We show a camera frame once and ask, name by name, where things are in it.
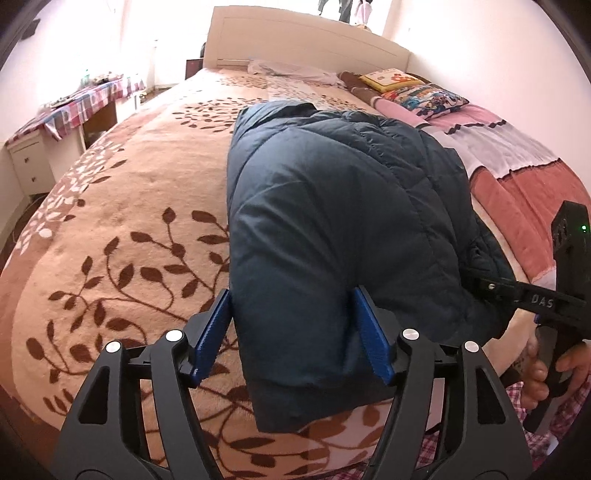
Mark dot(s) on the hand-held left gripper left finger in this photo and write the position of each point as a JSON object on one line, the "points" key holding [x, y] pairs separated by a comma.
{"points": [[212, 332]]}

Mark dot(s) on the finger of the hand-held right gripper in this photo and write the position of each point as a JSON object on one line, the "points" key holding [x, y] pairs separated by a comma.
{"points": [[538, 319], [508, 290]]}

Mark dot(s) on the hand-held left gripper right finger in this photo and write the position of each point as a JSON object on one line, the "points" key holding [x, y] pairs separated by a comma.
{"points": [[371, 337]]}

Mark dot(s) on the dark blue puffer jacket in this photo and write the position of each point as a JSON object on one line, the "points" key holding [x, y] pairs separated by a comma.
{"points": [[332, 230]]}

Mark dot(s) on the person's right forearm plaid sleeve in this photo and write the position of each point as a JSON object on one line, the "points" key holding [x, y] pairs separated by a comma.
{"points": [[554, 438]]}

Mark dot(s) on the person's right hand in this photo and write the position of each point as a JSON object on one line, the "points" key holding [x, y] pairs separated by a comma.
{"points": [[535, 378]]}

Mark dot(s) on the pink striped quilt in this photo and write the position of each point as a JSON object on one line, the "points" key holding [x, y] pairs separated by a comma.
{"points": [[517, 166]]}

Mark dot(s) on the bed with leaf blanket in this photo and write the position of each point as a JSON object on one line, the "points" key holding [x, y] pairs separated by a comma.
{"points": [[115, 230]]}

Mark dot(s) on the colourful cartoon pillow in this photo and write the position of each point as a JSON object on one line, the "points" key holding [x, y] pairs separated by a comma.
{"points": [[425, 99]]}

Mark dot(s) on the yellow printed pillow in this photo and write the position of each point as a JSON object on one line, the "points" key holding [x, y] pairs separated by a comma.
{"points": [[388, 79]]}

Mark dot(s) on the white drawer cabinet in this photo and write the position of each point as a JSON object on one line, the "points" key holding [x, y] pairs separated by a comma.
{"points": [[30, 161]]}

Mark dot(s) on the dark wooden nightstand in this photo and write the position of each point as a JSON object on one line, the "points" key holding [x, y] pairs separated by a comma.
{"points": [[194, 69]]}

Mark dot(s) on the white desk with plaid cloth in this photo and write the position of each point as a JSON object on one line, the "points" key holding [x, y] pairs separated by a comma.
{"points": [[78, 104]]}

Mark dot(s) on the white crumpled pillow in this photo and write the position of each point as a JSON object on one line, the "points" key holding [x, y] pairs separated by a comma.
{"points": [[286, 69]]}

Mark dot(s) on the cream wooden headboard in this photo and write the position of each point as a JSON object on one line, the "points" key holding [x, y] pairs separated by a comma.
{"points": [[300, 37]]}

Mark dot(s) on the hanging pink garment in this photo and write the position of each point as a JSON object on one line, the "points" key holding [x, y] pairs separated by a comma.
{"points": [[363, 13]]}

